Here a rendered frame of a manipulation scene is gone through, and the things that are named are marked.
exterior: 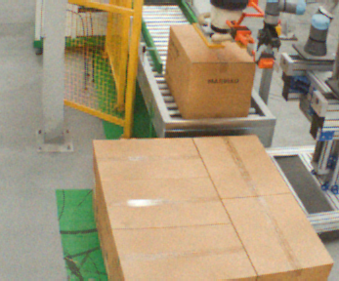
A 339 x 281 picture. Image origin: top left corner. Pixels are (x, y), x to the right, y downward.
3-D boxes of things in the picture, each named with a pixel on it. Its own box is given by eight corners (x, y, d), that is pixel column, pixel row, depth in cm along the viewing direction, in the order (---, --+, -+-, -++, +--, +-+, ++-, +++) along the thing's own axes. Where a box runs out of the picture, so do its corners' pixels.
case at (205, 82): (163, 78, 410) (169, 24, 392) (219, 77, 423) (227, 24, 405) (185, 123, 361) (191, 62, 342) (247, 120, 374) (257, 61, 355)
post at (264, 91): (247, 146, 452) (269, 22, 406) (256, 145, 454) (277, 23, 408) (250, 151, 446) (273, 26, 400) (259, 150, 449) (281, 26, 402)
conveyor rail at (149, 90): (116, 16, 550) (118, -3, 542) (121, 16, 552) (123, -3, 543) (161, 148, 359) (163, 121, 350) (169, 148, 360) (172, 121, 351)
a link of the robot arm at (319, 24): (307, 37, 352) (311, 17, 346) (309, 30, 364) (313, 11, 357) (326, 42, 350) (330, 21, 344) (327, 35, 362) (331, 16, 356)
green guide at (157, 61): (121, 1, 544) (122, -8, 540) (131, 1, 548) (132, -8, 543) (148, 74, 412) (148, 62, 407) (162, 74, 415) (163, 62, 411)
